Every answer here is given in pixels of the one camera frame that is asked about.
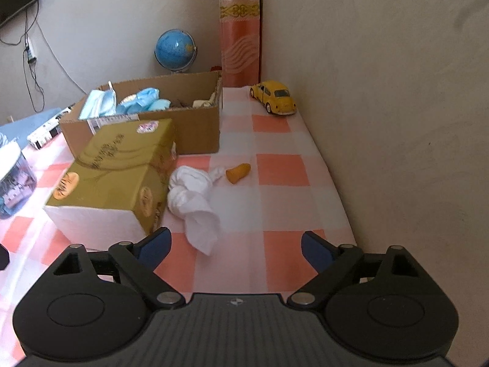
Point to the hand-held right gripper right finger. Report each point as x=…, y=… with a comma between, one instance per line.
x=315, y=250

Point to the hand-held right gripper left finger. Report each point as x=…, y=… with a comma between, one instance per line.
x=156, y=246

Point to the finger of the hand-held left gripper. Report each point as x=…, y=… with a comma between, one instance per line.
x=3, y=258

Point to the white sock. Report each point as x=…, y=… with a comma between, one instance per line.
x=191, y=198

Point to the cardboard box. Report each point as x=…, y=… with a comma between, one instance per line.
x=191, y=130

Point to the cream bird soft toy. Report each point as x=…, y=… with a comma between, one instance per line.
x=202, y=103

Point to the light blue soft item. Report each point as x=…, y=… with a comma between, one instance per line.
x=162, y=104

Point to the pink checked tablecloth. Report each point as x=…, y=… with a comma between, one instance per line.
x=279, y=198

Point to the clear jar with white lid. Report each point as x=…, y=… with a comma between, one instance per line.
x=13, y=183

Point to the gold tissue pack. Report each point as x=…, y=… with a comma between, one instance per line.
x=110, y=168

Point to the orange rubber cone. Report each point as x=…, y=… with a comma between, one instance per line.
x=238, y=172

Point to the black and white carton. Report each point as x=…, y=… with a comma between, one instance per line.
x=46, y=132

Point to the yellow toy car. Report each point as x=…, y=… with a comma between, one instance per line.
x=277, y=99

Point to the white and blue face mask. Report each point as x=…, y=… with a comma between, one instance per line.
x=95, y=103

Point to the blue desk globe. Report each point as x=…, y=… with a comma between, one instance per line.
x=174, y=49

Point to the white power adapter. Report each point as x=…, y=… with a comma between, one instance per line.
x=31, y=52

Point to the pink patterned curtain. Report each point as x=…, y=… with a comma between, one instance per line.
x=240, y=38

